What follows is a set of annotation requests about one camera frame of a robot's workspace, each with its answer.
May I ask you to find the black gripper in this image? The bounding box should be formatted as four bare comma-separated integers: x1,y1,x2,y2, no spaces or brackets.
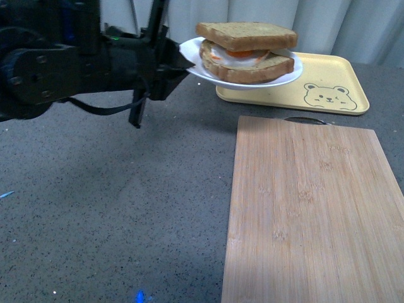
104,1,194,128

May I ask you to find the white round plate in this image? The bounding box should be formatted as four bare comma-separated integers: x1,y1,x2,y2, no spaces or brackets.
179,37,303,90

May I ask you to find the bread slice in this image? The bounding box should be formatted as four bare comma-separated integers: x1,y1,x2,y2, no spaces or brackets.
199,39,295,85
196,22,298,52

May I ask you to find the fried egg toy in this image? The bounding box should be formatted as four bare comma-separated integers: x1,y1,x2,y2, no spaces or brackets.
209,44,271,67

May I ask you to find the yellow bear tray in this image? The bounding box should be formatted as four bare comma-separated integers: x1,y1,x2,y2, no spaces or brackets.
216,52,370,116

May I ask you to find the grey curtain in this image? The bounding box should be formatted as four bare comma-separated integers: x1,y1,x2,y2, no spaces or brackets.
97,0,404,66

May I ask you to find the bamboo cutting board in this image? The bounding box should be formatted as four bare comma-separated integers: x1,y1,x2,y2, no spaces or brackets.
221,116,403,302

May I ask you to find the black cable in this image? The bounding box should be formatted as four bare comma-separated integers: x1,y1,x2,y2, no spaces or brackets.
61,75,152,117

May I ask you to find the metal board handle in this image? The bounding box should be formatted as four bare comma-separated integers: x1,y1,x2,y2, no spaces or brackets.
284,117,330,125

